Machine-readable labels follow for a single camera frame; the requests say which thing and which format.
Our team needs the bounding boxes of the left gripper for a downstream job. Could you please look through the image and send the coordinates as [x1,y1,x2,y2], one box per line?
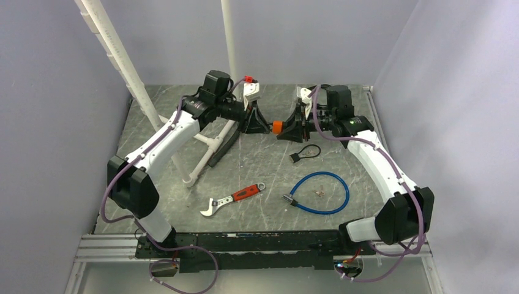
[216,97,271,135]

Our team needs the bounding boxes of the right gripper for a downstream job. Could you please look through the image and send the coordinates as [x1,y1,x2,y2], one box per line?
[277,104,336,143]

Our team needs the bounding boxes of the orange black padlock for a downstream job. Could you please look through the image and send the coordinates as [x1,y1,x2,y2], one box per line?
[272,121,286,135]

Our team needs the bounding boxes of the black cable padlock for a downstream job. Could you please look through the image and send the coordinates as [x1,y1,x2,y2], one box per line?
[289,144,321,164]

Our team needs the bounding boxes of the blue cable lock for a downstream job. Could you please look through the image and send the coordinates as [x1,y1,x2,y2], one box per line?
[281,171,351,216]

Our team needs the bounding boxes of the silver lock keys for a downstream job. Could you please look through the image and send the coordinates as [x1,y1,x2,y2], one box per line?
[313,185,326,197]

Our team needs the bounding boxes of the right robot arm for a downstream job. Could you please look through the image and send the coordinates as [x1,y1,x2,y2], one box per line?
[272,85,435,254]

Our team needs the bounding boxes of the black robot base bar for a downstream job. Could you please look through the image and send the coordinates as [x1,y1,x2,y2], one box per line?
[135,230,375,273]

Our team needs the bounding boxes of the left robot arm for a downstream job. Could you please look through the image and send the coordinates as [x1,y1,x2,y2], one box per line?
[99,70,249,257]

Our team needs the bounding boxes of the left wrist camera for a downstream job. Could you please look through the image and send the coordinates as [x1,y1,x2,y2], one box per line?
[242,75,260,110]

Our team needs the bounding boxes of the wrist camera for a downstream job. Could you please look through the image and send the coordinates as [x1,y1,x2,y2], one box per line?
[242,75,260,110]
[296,86,313,114]

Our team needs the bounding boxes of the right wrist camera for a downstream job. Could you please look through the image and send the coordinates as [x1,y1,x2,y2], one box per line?
[296,86,313,114]

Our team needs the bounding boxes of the black corrugated hose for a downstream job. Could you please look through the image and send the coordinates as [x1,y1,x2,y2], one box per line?
[207,129,242,169]

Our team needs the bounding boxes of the red handled adjustable wrench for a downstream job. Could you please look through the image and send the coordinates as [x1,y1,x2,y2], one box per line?
[200,183,266,217]

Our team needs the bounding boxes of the white PVC pipe frame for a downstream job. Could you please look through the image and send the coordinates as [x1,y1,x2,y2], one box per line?
[74,0,243,188]

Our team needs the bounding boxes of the aluminium rail frame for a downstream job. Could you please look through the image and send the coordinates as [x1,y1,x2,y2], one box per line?
[65,234,138,293]

